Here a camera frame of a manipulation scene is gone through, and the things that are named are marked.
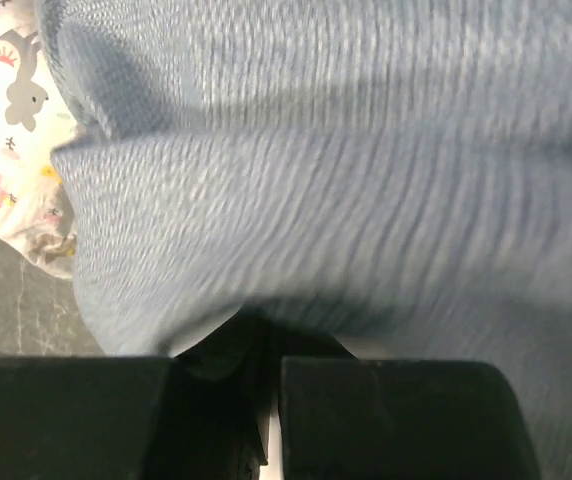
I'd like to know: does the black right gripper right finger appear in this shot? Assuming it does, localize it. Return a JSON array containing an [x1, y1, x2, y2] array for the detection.
[[265, 319, 542, 480]]

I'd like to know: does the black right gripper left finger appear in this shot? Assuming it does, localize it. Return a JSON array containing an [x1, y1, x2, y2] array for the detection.
[[0, 329, 267, 479]]

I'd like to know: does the blue fish print pillowcase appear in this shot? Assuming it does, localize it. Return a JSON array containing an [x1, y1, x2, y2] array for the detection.
[[34, 1, 572, 479]]

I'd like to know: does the white floral print pillow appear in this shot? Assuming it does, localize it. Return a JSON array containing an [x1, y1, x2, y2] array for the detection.
[[0, 1, 77, 279]]

